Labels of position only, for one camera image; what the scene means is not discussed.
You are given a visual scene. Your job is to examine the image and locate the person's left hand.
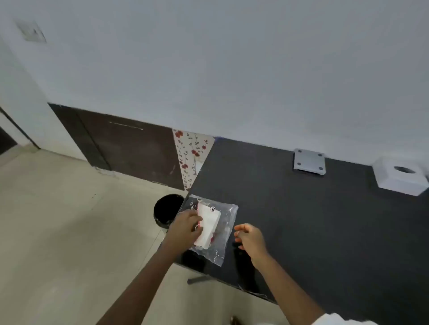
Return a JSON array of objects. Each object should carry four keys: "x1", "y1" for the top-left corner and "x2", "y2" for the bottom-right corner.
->
[{"x1": 163, "y1": 210, "x2": 204, "y2": 251}]

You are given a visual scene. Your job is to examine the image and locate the person's right hand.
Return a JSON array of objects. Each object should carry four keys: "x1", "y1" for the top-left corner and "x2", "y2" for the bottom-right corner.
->
[{"x1": 233, "y1": 223, "x2": 269, "y2": 267}]

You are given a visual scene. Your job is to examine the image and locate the clear plastic zip bag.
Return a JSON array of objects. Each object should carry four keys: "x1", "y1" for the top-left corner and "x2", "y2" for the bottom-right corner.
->
[{"x1": 177, "y1": 194, "x2": 239, "y2": 267}]

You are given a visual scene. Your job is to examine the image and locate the person's left forearm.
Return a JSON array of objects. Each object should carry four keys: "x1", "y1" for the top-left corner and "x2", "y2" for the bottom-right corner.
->
[{"x1": 97, "y1": 244, "x2": 179, "y2": 325}]

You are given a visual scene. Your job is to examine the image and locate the person's right forearm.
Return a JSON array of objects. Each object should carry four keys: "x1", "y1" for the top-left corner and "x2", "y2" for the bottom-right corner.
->
[{"x1": 255, "y1": 253, "x2": 326, "y2": 325}]

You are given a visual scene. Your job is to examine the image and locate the white folded cloth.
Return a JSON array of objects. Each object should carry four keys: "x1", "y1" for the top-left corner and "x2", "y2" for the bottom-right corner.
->
[{"x1": 194, "y1": 202, "x2": 222, "y2": 250}]

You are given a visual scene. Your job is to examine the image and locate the black round waste bin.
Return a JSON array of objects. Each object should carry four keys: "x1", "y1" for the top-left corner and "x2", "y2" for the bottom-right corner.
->
[{"x1": 154, "y1": 194, "x2": 185, "y2": 230}]

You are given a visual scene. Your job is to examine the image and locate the red floral patterned panel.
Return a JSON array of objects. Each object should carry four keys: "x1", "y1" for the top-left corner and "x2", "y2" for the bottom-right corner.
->
[{"x1": 172, "y1": 129, "x2": 215, "y2": 192}]

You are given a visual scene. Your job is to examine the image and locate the dark brown cabinet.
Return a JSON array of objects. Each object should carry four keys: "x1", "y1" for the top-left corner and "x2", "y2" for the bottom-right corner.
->
[{"x1": 48, "y1": 103, "x2": 185, "y2": 191}]

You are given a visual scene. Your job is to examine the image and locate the grey square metal plate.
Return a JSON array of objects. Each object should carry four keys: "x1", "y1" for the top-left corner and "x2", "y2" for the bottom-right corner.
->
[{"x1": 294, "y1": 149, "x2": 326, "y2": 175}]

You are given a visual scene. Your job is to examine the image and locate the white shirt sleeve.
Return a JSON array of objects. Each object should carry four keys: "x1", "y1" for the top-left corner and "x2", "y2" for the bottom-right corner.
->
[{"x1": 312, "y1": 313, "x2": 379, "y2": 325}]

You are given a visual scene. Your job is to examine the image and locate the white box with round hole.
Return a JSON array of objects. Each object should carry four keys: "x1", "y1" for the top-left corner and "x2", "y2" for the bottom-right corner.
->
[{"x1": 373, "y1": 156, "x2": 429, "y2": 197}]

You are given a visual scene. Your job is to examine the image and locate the metal cabinet handle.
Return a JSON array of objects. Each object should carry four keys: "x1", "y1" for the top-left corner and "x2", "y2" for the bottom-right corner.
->
[{"x1": 108, "y1": 121, "x2": 144, "y2": 131}]

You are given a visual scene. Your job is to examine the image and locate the white wall switch plate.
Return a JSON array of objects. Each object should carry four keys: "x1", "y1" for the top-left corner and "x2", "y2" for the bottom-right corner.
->
[{"x1": 16, "y1": 21, "x2": 47, "y2": 44}]

